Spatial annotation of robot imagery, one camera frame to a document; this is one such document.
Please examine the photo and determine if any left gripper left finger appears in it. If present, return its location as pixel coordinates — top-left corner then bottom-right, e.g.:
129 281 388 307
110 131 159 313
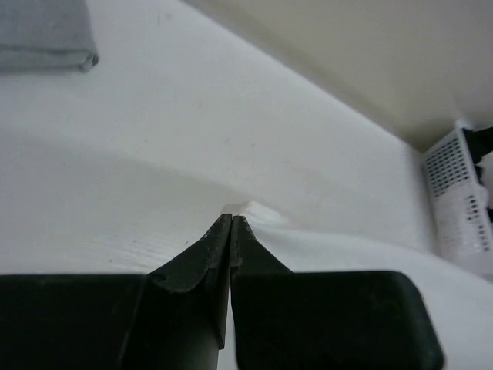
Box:
1 214 233 369

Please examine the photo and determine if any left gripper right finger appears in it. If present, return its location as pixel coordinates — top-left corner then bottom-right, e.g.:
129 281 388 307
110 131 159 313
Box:
230 216 445 369

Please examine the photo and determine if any white tank top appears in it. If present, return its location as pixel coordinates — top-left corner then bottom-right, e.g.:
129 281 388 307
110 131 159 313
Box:
221 201 492 369

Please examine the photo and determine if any crumpled black tank top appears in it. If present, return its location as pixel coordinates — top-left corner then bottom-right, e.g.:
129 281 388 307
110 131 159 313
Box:
462 127 492 223

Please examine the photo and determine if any folded grey tank top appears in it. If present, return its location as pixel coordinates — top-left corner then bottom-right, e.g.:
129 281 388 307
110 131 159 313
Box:
1 1 99 72

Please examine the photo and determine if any white plastic basket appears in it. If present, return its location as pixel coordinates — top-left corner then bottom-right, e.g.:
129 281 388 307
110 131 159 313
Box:
423 120 492 281

